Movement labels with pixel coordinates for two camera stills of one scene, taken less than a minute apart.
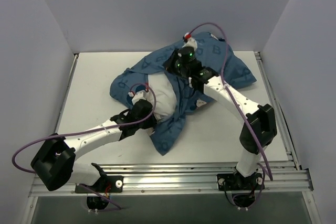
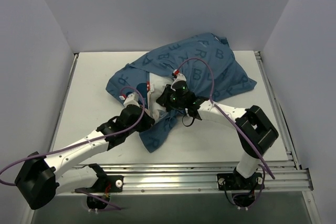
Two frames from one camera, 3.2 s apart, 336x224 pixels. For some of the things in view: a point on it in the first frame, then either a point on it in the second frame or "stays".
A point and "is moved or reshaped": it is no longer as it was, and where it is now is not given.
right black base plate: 233,181 stays
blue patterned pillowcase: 190,96 is moved or reshaped
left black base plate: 109,184 stays
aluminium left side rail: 72,73 stays
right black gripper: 171,61 to 163,97
